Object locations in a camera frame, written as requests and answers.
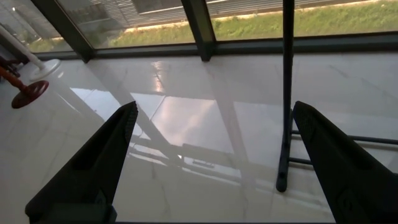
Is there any red floor stand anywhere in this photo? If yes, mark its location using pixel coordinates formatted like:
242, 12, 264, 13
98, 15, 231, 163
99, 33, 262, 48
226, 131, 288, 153
0, 66, 50, 110

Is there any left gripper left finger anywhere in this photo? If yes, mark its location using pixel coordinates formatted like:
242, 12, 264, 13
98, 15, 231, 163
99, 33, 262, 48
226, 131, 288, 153
24, 101, 139, 223

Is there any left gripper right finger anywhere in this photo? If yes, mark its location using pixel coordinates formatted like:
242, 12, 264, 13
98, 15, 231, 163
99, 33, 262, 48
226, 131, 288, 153
292, 101, 398, 224

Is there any white floor stand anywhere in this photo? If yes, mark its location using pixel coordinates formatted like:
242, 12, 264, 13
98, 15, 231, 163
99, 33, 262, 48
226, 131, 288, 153
0, 24, 62, 82

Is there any window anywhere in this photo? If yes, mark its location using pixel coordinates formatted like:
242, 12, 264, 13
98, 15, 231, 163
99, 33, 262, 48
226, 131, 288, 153
0, 0, 398, 63

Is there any black clothes rack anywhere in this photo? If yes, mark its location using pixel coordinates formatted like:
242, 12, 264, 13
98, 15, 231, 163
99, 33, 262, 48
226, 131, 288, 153
275, 0, 398, 193

